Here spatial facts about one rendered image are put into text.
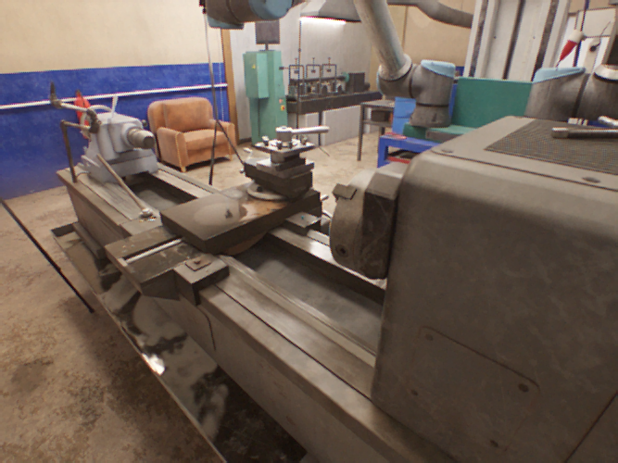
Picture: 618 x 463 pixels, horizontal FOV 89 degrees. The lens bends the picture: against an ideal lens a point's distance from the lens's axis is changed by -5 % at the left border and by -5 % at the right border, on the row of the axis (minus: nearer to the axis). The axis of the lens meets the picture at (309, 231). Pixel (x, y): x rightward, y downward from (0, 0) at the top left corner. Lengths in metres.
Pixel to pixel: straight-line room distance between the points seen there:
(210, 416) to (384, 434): 0.70
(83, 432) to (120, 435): 0.17
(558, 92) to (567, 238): 1.09
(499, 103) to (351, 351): 1.24
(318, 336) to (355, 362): 0.11
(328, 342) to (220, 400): 0.57
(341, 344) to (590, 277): 0.56
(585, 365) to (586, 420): 0.08
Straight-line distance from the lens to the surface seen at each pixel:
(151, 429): 1.81
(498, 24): 1.78
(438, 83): 1.63
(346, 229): 0.69
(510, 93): 1.66
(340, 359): 0.80
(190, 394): 1.33
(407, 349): 0.57
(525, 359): 0.49
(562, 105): 1.47
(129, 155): 2.07
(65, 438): 1.95
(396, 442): 0.72
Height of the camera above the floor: 1.45
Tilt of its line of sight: 29 degrees down
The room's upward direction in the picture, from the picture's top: straight up
